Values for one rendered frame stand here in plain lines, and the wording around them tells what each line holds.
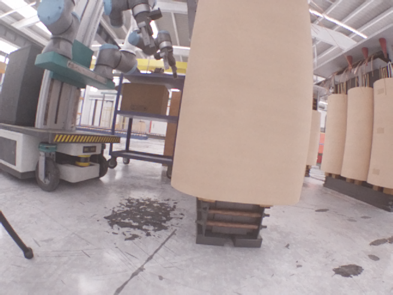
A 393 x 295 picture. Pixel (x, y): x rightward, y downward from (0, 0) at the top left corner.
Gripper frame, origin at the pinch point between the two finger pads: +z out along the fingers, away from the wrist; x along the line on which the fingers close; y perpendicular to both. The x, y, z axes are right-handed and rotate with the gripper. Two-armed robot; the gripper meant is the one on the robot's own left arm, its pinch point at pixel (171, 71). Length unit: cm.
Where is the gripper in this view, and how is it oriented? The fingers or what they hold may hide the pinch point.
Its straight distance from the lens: 125.5
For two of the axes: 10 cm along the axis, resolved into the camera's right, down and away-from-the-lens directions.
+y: 9.3, -2.7, -2.5
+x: 2.9, 1.2, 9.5
